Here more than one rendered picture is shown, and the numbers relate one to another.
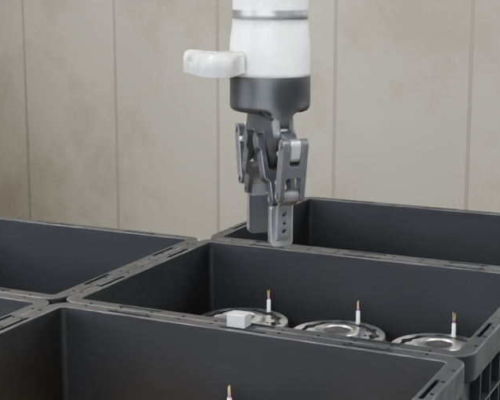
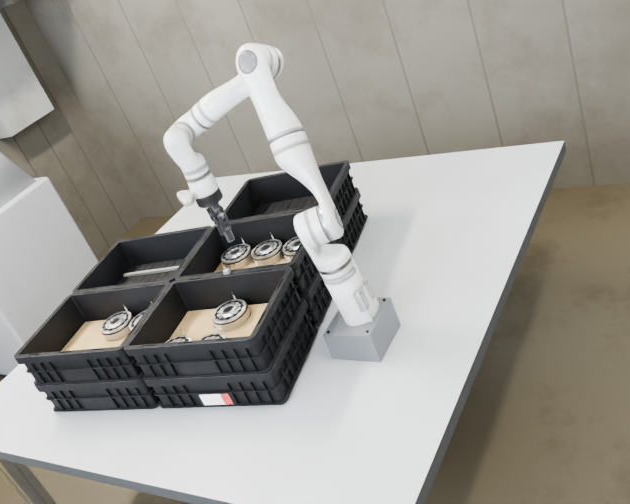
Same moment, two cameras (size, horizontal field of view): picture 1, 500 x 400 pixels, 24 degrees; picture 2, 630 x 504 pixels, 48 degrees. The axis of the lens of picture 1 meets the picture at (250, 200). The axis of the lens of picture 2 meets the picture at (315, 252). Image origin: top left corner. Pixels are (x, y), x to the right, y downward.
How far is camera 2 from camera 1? 105 cm
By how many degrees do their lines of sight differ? 18
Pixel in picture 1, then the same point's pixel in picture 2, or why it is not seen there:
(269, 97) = (208, 202)
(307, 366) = (250, 280)
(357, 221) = (269, 183)
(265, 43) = (199, 187)
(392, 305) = (282, 230)
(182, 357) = (215, 287)
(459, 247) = not seen: hidden behind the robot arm
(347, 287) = (265, 228)
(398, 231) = (285, 182)
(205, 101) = (205, 84)
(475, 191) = (342, 90)
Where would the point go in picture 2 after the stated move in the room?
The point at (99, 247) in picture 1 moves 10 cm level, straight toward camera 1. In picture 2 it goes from (179, 238) to (182, 250)
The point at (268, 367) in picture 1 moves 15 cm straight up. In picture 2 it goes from (240, 283) to (218, 239)
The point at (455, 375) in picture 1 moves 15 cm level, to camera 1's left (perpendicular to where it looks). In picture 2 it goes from (288, 274) to (235, 294)
